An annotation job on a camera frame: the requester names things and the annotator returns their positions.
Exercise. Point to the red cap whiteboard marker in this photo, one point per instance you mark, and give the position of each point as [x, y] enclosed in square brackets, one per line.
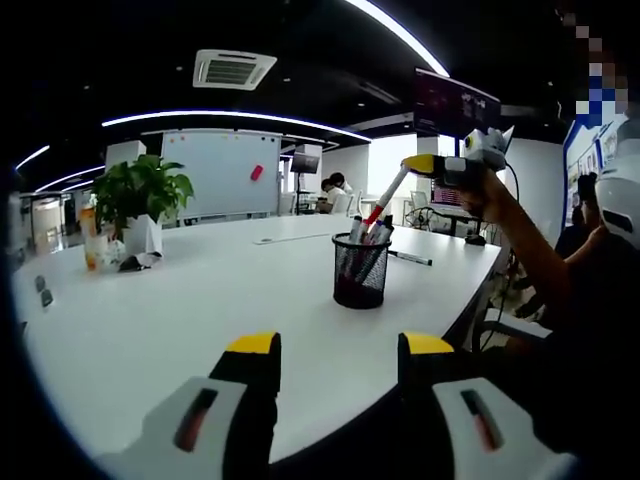
[389, 196]

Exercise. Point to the small black and white object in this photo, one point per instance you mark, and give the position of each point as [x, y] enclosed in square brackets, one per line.
[137, 262]

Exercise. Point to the white rolling whiteboard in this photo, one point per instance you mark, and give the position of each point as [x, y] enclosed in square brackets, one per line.
[220, 175]

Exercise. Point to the large hanging black monitor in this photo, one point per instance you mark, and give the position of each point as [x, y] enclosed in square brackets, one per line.
[450, 107]

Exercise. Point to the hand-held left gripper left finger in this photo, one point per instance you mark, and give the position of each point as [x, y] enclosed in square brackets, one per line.
[200, 430]

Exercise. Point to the orange drink bottle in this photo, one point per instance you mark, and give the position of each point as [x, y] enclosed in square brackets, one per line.
[89, 230]

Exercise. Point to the white office chair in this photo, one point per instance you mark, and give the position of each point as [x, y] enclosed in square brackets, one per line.
[419, 202]

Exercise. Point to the patterned white cup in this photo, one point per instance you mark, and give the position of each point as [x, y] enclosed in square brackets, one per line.
[107, 250]

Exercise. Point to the green plant in white pot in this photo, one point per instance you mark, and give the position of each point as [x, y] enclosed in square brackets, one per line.
[142, 190]

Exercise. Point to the red whiteboard eraser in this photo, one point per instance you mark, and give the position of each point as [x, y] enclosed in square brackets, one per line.
[256, 171]

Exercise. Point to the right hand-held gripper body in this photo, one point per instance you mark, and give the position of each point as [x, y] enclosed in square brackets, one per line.
[487, 147]

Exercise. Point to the person's black shirt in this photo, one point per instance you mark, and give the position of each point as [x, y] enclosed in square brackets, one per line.
[600, 340]

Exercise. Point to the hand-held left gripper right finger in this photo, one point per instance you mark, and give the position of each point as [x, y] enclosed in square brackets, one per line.
[465, 430]

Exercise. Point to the person's right hand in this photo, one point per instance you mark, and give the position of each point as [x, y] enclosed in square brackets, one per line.
[482, 197]

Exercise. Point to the small dark table item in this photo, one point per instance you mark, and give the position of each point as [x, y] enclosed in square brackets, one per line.
[47, 298]
[40, 283]

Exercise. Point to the short ceiling light strip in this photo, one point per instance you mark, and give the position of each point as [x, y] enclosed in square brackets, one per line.
[32, 157]
[70, 179]

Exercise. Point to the white ceiling air vent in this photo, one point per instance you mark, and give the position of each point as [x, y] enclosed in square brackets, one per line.
[234, 70]

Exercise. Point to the black monitor on stand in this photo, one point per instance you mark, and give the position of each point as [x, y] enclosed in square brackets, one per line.
[305, 163]

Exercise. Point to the long curved ceiling light strip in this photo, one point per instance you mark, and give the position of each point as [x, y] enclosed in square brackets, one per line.
[400, 32]

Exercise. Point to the grey chair armrest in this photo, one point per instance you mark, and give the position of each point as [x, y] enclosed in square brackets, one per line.
[520, 327]

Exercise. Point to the blue and white wall poster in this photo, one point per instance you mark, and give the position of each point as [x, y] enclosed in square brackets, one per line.
[575, 175]

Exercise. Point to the black mesh pen holder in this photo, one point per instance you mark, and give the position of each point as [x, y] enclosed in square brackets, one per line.
[361, 280]

